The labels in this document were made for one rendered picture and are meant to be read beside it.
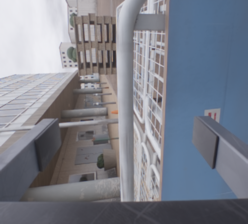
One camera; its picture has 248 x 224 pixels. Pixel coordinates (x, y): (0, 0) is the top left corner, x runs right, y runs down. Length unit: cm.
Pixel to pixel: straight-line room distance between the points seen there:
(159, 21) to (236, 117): 19
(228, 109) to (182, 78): 9
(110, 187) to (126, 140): 580
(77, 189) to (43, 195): 100
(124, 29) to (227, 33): 14
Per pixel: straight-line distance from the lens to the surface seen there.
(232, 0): 29
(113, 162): 919
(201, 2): 27
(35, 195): 635
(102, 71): 402
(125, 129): 25
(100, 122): 543
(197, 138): 17
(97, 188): 605
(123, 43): 23
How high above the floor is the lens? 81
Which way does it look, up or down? 9 degrees down
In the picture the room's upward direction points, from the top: 94 degrees counter-clockwise
